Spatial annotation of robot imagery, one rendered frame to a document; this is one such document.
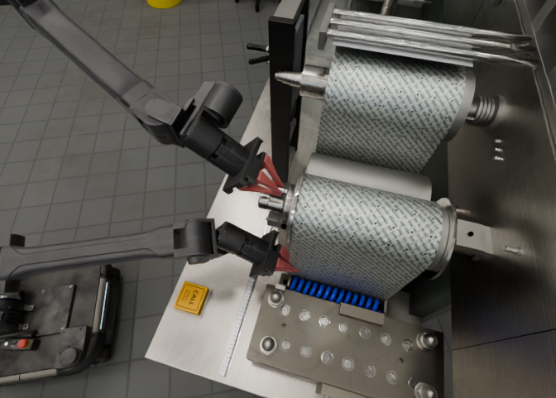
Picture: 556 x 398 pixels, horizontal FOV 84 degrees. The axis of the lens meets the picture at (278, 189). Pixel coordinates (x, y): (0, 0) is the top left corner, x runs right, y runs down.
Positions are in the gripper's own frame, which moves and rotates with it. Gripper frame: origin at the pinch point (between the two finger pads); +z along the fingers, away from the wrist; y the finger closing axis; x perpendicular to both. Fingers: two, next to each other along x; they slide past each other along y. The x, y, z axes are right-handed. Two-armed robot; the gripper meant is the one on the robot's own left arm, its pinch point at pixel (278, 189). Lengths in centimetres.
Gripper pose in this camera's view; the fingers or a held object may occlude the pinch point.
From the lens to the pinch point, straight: 59.5
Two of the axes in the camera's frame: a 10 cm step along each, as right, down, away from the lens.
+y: -2.6, 8.2, -5.1
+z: 7.4, 5.1, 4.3
